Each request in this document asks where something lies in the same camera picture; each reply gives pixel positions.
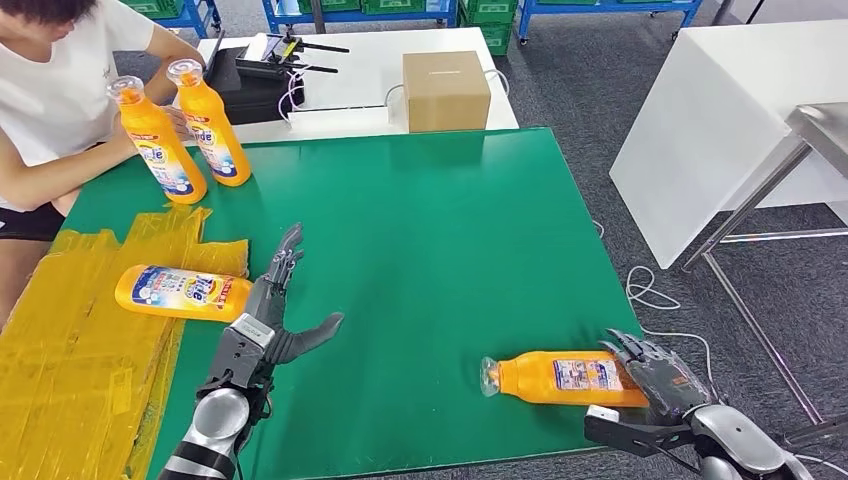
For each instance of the orange detergent bottle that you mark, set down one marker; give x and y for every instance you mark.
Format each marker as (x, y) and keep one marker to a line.
(208, 139)
(536, 378)
(179, 295)
(162, 159)

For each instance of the yellow taped cardboard sheet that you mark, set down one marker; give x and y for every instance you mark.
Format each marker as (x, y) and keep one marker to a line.
(66, 371)

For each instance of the blue metal rack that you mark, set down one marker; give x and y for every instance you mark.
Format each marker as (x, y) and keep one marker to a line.
(526, 23)
(192, 16)
(371, 18)

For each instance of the brown cardboard box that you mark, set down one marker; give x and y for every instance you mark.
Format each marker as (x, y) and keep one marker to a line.
(447, 93)

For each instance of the person's right hand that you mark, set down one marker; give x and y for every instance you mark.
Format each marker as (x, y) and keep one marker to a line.
(177, 124)

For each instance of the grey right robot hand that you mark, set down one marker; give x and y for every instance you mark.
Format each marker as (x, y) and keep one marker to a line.
(662, 381)

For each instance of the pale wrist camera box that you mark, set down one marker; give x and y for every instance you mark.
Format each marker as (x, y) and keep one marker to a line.
(623, 430)
(242, 351)

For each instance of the green plastic crate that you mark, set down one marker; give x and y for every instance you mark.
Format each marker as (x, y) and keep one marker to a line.
(156, 8)
(330, 5)
(394, 5)
(493, 30)

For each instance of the large white table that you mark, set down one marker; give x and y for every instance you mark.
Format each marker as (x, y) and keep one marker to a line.
(702, 132)

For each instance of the black remote controller with antennas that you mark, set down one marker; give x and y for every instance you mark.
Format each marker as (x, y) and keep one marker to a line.
(272, 58)

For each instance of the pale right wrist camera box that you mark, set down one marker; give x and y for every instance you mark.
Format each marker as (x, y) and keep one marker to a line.
(623, 430)

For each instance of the green table board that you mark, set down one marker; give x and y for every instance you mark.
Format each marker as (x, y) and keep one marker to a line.
(430, 232)

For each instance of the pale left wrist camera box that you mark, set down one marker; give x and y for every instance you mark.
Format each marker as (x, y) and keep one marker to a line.
(242, 351)

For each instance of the person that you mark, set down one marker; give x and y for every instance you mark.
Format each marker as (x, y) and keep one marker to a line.
(46, 86)

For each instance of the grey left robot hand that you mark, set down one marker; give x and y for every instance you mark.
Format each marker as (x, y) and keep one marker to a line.
(268, 308)

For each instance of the black carrying case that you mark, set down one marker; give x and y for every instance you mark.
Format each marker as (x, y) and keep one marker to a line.
(258, 99)

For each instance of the grey metal table frame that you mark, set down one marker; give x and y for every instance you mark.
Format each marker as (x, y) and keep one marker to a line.
(755, 205)

